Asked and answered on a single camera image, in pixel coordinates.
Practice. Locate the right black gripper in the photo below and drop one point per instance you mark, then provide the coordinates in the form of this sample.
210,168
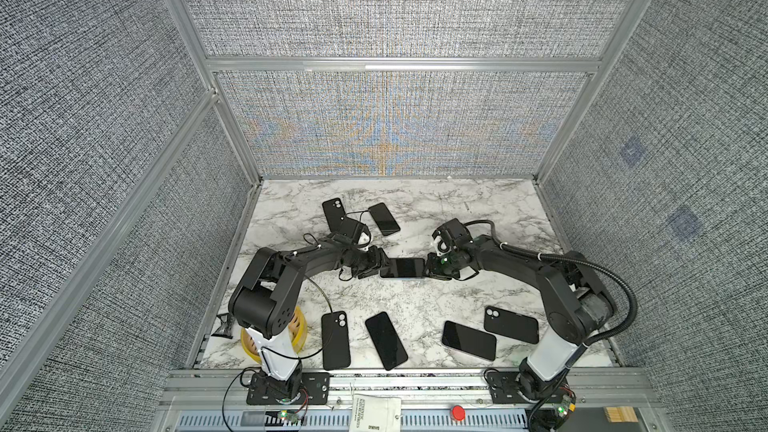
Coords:
431,270

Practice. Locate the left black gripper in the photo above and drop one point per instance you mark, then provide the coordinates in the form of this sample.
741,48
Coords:
376,255

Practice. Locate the black phone screen up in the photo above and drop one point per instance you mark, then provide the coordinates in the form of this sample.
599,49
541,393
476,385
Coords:
404,268

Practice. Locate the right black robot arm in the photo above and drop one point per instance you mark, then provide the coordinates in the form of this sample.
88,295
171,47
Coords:
576,302

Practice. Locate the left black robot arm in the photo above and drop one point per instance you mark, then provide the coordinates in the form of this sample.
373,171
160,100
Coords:
265,298

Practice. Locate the black phone far centre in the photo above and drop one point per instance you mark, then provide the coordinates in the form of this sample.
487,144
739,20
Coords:
384,219

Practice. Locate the black phone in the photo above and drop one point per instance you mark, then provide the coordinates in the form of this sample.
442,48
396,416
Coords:
387,342
469,340
384,219

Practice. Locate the black case far left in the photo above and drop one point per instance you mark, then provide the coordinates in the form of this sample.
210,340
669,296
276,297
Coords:
335,213

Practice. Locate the black case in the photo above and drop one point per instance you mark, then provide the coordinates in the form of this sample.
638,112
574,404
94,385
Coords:
335,213
511,325
336,353

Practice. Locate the black phone near centre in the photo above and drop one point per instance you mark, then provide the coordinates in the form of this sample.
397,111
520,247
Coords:
387,342

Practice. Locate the black phone near right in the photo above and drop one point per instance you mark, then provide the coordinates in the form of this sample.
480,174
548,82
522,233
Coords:
469,340

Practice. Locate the black case near left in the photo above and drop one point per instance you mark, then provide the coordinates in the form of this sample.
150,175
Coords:
336,353

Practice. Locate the black case near right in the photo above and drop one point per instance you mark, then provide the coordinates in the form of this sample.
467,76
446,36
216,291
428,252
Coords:
511,325

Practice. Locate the yellow tape roll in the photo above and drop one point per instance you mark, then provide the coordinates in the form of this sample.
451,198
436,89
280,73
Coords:
298,332

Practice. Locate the red emergency button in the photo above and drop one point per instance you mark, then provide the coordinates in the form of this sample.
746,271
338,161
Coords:
458,413

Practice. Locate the white paper label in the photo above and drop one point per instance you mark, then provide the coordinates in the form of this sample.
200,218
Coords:
375,414

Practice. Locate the small black clip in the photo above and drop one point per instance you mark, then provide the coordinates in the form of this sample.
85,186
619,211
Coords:
225,326

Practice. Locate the wooden block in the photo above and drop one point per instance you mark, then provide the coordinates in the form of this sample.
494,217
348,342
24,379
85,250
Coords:
622,414

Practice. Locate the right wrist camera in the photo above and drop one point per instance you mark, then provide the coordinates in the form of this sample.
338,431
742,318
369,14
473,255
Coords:
450,234

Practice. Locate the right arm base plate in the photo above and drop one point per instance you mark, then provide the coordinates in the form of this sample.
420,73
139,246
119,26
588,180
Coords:
503,386

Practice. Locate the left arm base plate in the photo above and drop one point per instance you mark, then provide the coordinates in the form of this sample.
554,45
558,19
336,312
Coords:
313,390

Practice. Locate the aluminium frame rail front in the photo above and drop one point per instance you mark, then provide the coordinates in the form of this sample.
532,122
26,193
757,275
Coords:
594,387

